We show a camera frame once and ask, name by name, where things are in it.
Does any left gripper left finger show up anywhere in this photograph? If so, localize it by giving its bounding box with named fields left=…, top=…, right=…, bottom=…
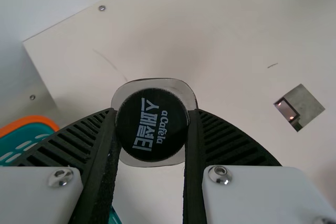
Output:
left=0, top=108, right=124, bottom=224

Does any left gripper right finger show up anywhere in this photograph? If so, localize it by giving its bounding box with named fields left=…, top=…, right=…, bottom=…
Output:
left=182, top=108, right=336, bottom=224

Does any dark coffee bottle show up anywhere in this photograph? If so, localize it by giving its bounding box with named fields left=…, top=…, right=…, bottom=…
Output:
left=110, top=77, right=198, bottom=168

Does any teal shopping basket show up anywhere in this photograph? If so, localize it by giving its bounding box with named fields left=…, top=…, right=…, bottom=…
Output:
left=0, top=115, right=122, bottom=224

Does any small square scanner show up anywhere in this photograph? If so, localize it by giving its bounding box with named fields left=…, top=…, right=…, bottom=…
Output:
left=274, top=83, right=326, bottom=132

